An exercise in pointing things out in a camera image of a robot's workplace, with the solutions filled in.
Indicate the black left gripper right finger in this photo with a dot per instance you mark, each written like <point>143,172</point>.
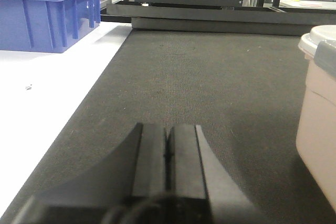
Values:
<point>198,177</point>

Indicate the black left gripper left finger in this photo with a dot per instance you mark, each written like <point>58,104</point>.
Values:
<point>134,170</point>

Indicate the white lidded plastic bin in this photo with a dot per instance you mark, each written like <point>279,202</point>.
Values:
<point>315,139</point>

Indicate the blue plastic crate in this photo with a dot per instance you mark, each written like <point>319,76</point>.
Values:
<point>46,25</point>

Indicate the black metal cart frame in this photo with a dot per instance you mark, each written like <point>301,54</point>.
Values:
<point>219,16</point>

